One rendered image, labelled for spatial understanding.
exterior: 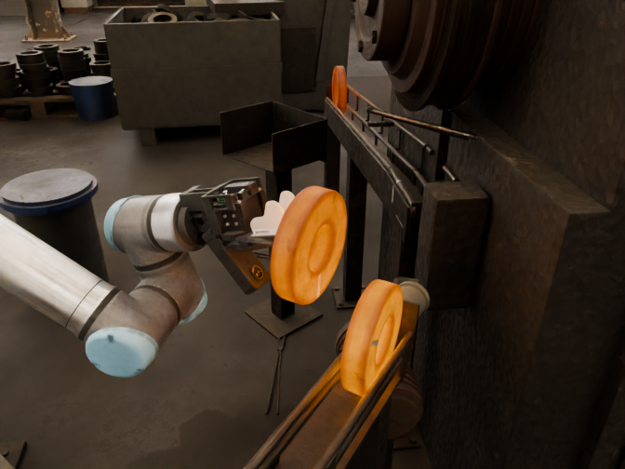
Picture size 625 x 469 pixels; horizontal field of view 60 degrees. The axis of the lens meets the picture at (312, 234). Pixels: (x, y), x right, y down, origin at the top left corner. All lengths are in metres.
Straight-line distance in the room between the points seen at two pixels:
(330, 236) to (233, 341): 1.15
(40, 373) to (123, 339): 1.13
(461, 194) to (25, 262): 0.69
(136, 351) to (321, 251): 0.29
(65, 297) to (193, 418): 0.87
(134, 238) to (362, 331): 0.39
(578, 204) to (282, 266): 0.41
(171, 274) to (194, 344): 0.98
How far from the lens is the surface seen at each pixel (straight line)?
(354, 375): 0.70
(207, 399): 1.67
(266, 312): 1.95
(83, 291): 0.83
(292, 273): 0.65
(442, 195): 0.94
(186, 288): 0.91
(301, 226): 0.64
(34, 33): 8.03
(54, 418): 1.76
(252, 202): 0.76
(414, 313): 0.81
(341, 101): 2.16
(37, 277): 0.84
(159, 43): 3.48
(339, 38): 4.08
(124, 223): 0.88
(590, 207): 0.80
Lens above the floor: 1.19
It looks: 29 degrees down
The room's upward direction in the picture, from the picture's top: straight up
